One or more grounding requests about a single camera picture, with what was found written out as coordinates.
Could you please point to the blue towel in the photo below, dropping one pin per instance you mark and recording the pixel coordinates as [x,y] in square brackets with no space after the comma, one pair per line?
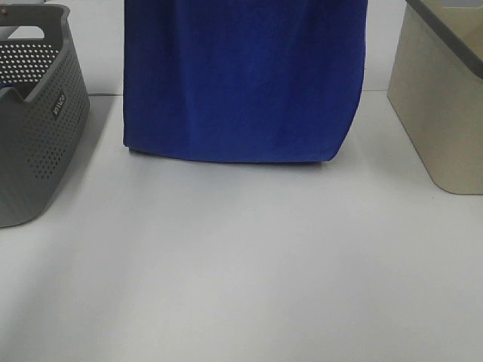
[242,81]

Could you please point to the grey perforated laundry basket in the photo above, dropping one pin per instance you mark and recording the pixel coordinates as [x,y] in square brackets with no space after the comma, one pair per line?
[44,108]

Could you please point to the beige plastic basket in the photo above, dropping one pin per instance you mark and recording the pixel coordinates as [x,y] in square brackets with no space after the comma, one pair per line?
[436,91]

